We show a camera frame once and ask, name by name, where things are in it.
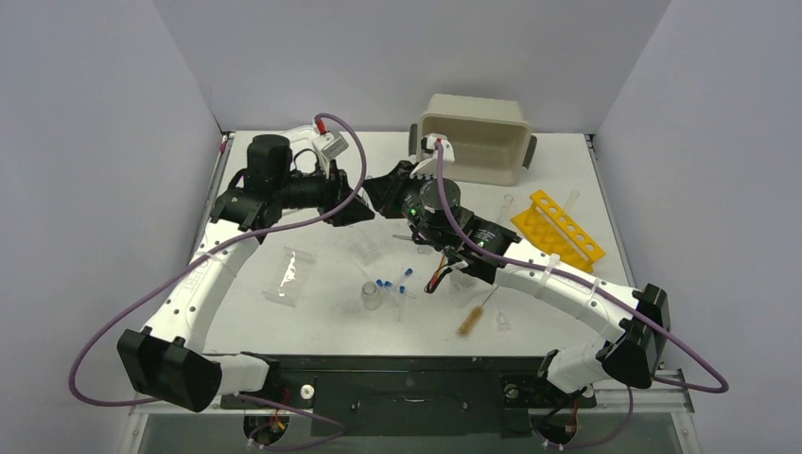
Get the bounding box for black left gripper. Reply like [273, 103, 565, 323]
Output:
[275, 158, 375, 225]

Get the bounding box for yellow test tube rack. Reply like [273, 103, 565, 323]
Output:
[511, 189, 606, 273]

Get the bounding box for large clear test tube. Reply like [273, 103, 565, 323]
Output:
[562, 190, 581, 213]

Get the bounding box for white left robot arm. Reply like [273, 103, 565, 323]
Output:
[117, 132, 374, 412]

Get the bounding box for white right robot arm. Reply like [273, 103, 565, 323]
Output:
[364, 161, 670, 404]

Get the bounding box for small clear beaker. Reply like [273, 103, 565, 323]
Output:
[347, 230, 381, 265]

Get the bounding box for blue capped vial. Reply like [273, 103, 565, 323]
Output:
[383, 281, 416, 299]
[395, 285, 408, 322]
[375, 279, 397, 307]
[392, 268, 413, 288]

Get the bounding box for small glass jar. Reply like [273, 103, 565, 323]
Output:
[360, 281, 384, 310]

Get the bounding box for white plastic tub lid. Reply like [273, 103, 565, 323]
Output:
[280, 125, 320, 168]

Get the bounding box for rainbow plastic spoon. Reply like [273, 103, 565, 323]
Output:
[424, 264, 447, 294]

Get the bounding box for beige plastic tub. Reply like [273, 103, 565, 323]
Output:
[409, 94, 533, 186]

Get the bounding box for graduated cylinder blue base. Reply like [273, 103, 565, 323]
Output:
[496, 194, 514, 228]

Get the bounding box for test tube brush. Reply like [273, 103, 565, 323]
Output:
[456, 286, 498, 338]

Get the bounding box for clear glass funnel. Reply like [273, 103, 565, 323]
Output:
[493, 299, 512, 332]

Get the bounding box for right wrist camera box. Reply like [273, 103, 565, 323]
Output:
[410, 133, 456, 179]

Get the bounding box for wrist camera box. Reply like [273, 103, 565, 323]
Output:
[311, 120, 349, 169]
[410, 133, 456, 179]

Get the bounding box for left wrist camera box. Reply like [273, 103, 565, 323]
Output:
[311, 120, 349, 169]

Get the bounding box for black base frame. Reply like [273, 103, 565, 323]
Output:
[220, 355, 572, 438]

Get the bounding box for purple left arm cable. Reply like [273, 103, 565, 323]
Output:
[67, 113, 368, 453]

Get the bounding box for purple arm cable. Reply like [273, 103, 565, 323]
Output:
[67, 113, 368, 453]
[432, 140, 731, 452]

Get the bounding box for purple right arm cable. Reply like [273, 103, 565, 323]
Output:
[432, 140, 731, 452]

